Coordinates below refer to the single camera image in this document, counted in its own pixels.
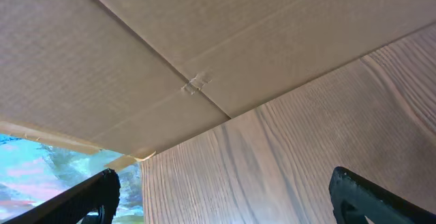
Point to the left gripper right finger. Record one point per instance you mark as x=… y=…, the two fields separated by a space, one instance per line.
x=358 y=200

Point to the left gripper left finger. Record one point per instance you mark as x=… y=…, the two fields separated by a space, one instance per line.
x=94 y=200

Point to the brown cardboard sheet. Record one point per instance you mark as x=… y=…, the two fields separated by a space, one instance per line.
x=140 y=76

